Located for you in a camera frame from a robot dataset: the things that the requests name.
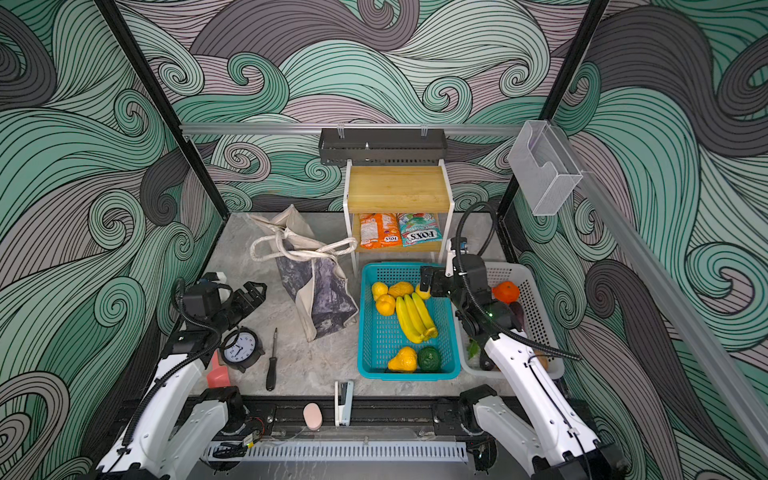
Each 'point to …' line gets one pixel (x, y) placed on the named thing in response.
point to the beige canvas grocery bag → (310, 271)
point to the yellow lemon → (379, 289)
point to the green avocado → (429, 358)
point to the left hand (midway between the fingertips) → (257, 290)
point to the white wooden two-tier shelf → (397, 209)
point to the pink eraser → (313, 416)
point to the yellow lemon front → (385, 304)
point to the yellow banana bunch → (415, 319)
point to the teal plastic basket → (404, 333)
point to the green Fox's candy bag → (419, 227)
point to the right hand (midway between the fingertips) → (439, 268)
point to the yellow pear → (404, 362)
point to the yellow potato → (400, 288)
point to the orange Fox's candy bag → (380, 230)
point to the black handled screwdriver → (272, 365)
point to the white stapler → (343, 395)
